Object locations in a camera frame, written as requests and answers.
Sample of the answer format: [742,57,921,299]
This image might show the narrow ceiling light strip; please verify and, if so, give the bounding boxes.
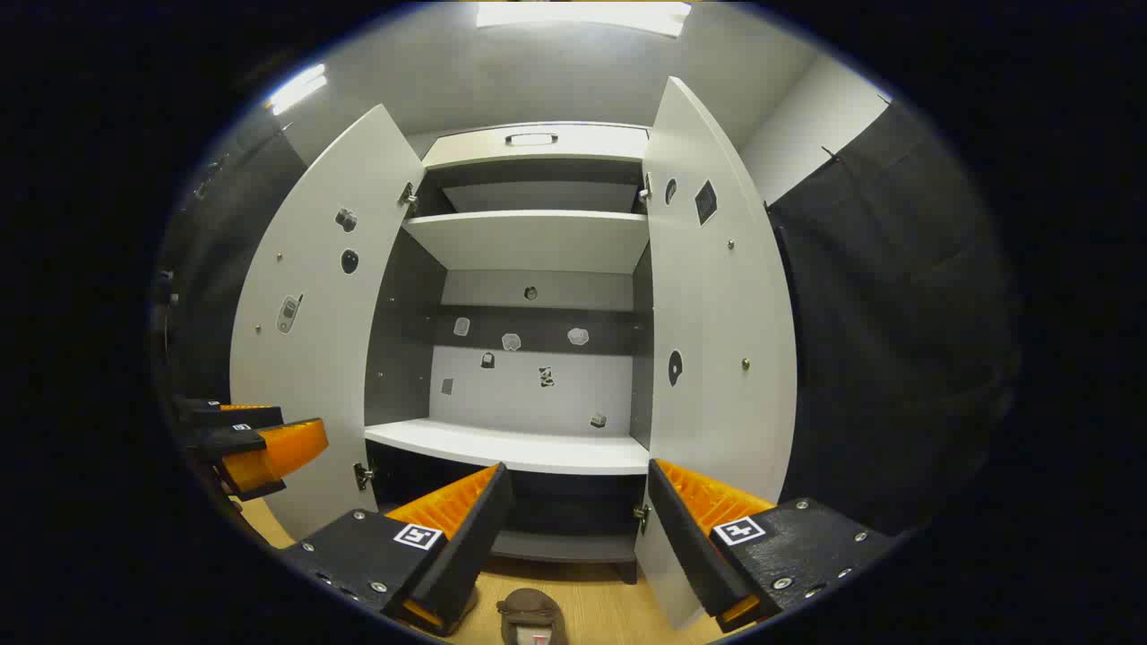
[269,64,328,116]

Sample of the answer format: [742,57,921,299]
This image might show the white shoe cabinet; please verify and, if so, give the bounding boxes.
[363,121,653,583]

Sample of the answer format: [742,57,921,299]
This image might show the white shoe cabinet door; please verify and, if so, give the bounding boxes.
[632,76,798,631]
[229,103,427,543]

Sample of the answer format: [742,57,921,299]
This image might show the wide ceiling light panel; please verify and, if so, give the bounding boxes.
[475,0,691,39]

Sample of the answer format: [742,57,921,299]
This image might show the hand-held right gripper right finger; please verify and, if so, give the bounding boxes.
[645,459,897,632]

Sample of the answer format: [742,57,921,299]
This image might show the brown fuzzy shoe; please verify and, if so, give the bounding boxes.
[496,588,568,645]

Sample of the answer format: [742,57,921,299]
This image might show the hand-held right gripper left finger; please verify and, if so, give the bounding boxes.
[278,461,516,639]

